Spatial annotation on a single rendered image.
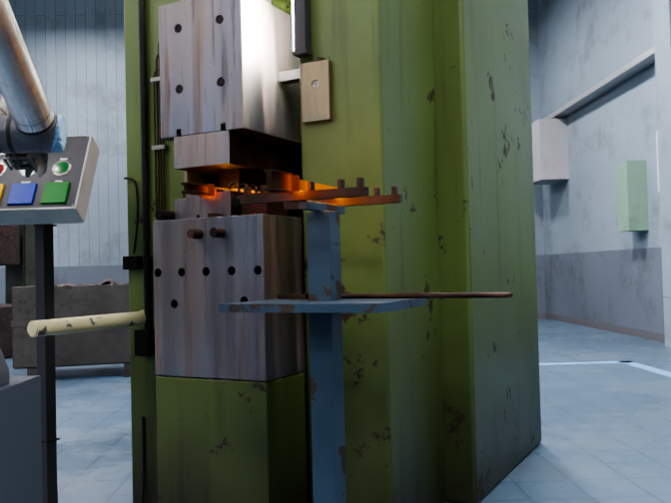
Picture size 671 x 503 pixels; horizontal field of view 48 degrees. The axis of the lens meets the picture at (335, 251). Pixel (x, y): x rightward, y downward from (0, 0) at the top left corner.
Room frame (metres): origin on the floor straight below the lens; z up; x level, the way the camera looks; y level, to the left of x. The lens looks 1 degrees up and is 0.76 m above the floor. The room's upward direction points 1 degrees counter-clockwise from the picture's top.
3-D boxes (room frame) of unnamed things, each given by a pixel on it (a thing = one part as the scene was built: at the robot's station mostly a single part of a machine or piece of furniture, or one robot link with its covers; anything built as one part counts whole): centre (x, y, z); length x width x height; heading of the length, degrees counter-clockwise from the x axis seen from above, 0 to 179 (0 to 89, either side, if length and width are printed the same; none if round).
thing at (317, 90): (2.13, 0.04, 1.27); 0.09 x 0.02 x 0.17; 62
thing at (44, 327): (2.24, 0.73, 0.62); 0.44 x 0.05 x 0.05; 152
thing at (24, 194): (2.22, 0.92, 1.01); 0.07 x 0.05 x 0.07; 87
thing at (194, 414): (2.33, 0.23, 0.23); 0.56 x 0.38 x 0.47; 152
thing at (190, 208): (2.34, 0.28, 0.96); 0.42 x 0.20 x 0.09; 152
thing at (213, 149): (2.34, 0.28, 1.12); 0.42 x 0.20 x 0.10; 152
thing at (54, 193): (2.21, 0.82, 1.01); 0.07 x 0.05 x 0.07; 87
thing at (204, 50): (2.32, 0.25, 1.36); 0.42 x 0.39 x 0.40; 152
